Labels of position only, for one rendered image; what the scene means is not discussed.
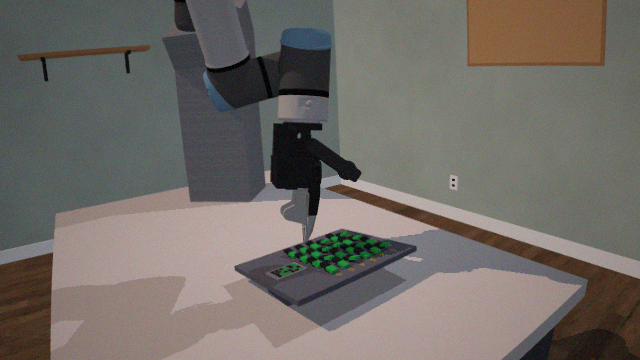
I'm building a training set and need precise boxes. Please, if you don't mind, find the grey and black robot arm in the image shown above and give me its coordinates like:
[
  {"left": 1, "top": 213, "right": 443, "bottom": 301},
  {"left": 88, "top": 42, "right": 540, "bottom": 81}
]
[{"left": 174, "top": 0, "right": 361, "bottom": 182}]

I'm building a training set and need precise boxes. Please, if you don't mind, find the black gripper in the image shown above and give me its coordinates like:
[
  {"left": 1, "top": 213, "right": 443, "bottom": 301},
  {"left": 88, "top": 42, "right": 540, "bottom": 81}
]
[{"left": 270, "top": 122, "right": 322, "bottom": 242}]

